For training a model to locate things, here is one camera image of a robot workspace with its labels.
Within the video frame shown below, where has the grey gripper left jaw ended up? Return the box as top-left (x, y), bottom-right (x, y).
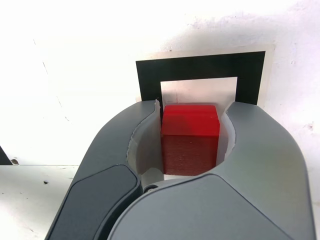
top-left (45, 98), bottom-right (166, 240)

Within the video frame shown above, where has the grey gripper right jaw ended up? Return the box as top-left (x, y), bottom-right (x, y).
top-left (107, 100), bottom-right (314, 240)

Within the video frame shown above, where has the red cube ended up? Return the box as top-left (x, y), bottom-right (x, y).
top-left (159, 104), bottom-right (221, 176)

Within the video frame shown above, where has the black tape square outline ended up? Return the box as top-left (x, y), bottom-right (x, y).
top-left (135, 51), bottom-right (266, 106)

